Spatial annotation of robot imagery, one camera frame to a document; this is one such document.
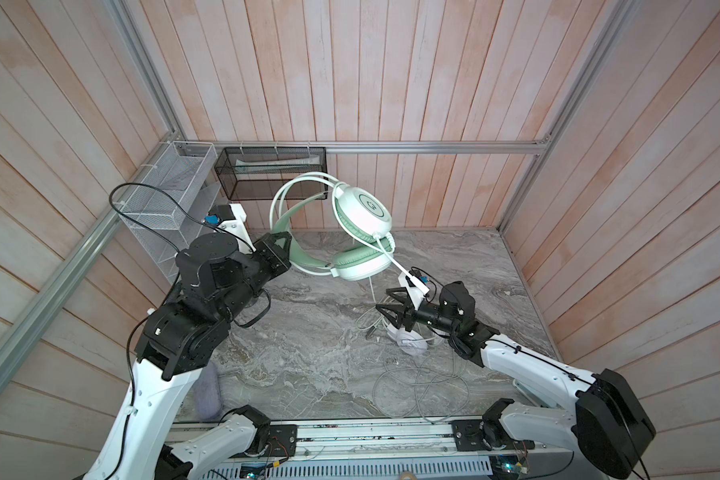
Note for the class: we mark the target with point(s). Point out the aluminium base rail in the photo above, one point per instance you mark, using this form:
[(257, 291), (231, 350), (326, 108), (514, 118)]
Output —
[(392, 448)]

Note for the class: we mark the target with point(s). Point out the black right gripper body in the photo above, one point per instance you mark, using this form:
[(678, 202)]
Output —
[(430, 315)]

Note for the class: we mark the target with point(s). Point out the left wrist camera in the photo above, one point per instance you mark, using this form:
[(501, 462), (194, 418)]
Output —
[(231, 217)]

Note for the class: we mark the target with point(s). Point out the lavender glasses case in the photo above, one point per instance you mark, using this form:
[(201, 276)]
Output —
[(207, 394)]

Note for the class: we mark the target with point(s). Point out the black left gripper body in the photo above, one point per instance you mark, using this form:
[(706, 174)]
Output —
[(266, 264)]

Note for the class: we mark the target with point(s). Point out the white headphones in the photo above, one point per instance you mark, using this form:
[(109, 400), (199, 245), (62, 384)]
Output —
[(410, 342)]

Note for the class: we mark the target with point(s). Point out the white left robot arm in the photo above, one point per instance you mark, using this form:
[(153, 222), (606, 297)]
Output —
[(217, 281)]

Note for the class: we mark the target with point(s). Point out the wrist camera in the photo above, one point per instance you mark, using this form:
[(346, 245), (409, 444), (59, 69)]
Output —
[(231, 217), (413, 285)]

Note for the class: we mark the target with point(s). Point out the mint green headphones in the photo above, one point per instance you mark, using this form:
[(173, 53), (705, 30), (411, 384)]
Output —
[(357, 212)]

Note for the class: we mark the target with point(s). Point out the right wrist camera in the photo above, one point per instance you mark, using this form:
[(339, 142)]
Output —
[(413, 285)]

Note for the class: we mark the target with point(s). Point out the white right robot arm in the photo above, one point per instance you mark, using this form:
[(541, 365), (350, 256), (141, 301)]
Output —
[(596, 416)]

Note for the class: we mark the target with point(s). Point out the black wire mesh basket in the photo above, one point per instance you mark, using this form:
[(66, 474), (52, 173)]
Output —
[(257, 173)]

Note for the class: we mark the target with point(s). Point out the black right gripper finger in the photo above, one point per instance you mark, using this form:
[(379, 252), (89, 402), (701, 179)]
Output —
[(399, 298), (394, 314)]

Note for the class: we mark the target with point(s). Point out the white wire mesh shelf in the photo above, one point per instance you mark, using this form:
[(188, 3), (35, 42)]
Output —
[(165, 205)]

